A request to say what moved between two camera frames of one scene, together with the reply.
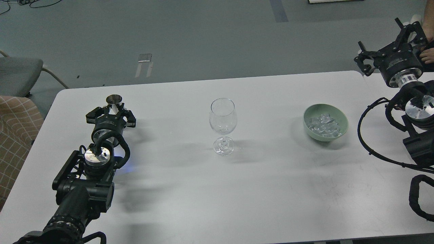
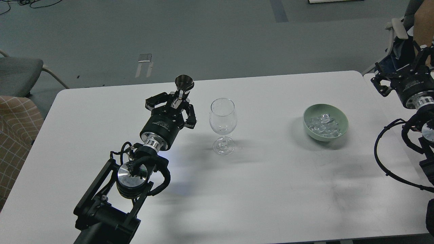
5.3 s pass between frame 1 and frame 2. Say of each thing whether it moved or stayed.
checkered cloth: stayed
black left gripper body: moved
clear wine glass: stayed
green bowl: stayed
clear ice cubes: stayed
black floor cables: stayed
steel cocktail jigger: moved
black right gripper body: moved
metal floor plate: stayed
